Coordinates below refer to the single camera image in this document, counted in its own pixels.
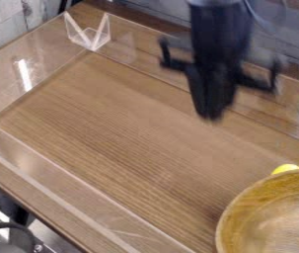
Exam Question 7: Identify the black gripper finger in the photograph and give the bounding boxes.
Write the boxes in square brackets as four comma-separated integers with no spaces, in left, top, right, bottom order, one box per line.
[185,63,214,120]
[210,65,241,121]

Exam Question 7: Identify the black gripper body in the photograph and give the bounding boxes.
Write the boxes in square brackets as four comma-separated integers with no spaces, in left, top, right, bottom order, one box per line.
[158,0,281,94]

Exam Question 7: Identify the yellow lemon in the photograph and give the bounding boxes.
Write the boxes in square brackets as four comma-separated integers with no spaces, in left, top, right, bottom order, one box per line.
[272,164,299,175]

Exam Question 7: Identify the brown wooden bowl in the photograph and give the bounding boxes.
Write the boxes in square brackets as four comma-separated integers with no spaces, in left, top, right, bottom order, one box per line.
[215,170,299,253]

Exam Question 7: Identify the clear acrylic tray enclosure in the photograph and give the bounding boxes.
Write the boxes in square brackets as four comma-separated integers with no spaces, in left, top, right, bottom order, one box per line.
[0,9,299,253]

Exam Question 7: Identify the black table frame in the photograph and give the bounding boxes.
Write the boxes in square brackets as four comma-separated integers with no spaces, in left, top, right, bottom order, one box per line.
[0,190,83,253]

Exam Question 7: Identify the black cable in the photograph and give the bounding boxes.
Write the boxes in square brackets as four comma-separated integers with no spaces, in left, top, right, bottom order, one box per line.
[0,221,36,253]

